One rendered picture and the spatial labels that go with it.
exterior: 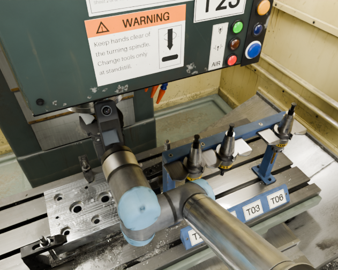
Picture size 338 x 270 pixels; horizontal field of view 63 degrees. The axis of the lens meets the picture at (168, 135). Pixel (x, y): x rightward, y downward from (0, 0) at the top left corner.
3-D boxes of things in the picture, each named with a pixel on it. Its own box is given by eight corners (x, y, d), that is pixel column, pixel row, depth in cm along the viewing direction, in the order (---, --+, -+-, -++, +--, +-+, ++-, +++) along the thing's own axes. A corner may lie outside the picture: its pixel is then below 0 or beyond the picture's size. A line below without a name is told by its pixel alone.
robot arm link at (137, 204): (126, 240, 53) (121, 217, 47) (110, 195, 60) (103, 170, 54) (164, 224, 55) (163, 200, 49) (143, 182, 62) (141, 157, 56)
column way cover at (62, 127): (139, 125, 140) (128, 22, 105) (40, 154, 126) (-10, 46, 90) (135, 119, 143) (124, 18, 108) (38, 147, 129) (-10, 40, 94)
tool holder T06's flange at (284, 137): (283, 127, 94) (285, 121, 92) (295, 138, 90) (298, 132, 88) (268, 132, 92) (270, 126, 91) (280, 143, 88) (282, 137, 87)
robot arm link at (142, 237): (174, 234, 65) (175, 210, 58) (129, 255, 62) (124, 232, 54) (160, 207, 70) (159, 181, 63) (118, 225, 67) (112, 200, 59)
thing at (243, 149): (255, 153, 84) (255, 151, 84) (240, 159, 82) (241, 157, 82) (241, 139, 89) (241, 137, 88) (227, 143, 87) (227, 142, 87)
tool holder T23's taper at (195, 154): (195, 154, 82) (197, 137, 77) (205, 163, 79) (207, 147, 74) (183, 160, 80) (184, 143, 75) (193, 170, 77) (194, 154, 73)
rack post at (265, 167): (276, 181, 115) (299, 127, 94) (265, 185, 113) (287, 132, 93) (261, 164, 121) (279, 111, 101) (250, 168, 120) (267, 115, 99)
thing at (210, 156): (224, 165, 81) (224, 163, 80) (208, 171, 79) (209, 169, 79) (211, 149, 85) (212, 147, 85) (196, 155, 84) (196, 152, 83)
